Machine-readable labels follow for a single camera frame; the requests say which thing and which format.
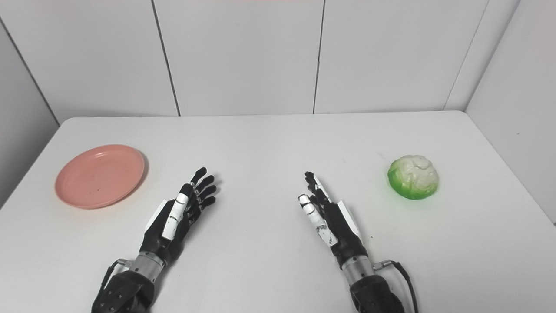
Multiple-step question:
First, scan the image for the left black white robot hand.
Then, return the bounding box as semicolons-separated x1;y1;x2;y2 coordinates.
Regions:
139;167;217;263

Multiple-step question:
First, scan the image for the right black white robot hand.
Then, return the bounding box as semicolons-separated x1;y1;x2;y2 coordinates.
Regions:
298;171;369;268

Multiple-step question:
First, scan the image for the green white toy cabbage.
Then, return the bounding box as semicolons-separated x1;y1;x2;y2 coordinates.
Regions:
387;155;439;200

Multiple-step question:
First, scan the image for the pink plate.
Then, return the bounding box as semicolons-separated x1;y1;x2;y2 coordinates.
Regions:
55;145;146;210

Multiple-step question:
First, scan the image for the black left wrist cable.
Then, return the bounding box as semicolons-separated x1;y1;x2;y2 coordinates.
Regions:
101;259;133;288

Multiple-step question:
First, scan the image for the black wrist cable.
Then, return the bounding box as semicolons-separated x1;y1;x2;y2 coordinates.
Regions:
101;259;133;288
374;260;420;313

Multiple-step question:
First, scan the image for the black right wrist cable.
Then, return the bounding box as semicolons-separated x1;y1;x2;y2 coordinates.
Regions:
374;260;420;313

